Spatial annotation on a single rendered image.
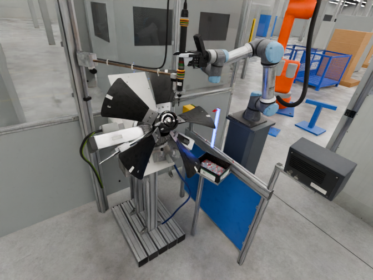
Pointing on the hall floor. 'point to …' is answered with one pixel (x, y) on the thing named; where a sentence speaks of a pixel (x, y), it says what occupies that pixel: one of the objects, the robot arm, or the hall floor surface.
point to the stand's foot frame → (145, 241)
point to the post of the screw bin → (197, 204)
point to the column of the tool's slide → (67, 38)
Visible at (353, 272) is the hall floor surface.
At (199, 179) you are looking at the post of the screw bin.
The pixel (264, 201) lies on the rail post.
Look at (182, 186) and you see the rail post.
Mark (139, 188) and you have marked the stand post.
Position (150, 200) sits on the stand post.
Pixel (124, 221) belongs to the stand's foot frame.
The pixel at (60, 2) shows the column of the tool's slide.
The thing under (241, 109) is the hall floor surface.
